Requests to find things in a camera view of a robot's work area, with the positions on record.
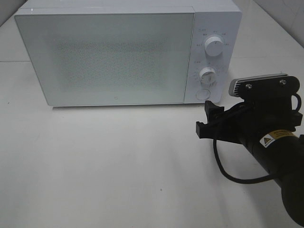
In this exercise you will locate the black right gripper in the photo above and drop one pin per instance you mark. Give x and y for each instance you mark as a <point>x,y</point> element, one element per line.
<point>265,122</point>

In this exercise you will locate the round white door button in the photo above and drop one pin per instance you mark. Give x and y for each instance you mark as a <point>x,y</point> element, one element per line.
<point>203,94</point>

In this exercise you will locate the white timer knob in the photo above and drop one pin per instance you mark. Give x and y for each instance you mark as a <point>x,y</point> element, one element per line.
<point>207,76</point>

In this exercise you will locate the white microwave door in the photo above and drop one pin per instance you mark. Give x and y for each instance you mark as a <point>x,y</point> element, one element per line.
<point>119,59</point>

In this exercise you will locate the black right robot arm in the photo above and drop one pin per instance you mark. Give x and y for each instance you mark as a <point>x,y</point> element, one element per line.
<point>284,165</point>

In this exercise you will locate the upper white power knob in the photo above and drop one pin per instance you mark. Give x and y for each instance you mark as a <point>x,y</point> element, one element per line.
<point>214,45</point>

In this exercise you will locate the white microwave oven body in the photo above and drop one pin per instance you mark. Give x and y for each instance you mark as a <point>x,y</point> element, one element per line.
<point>211,17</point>

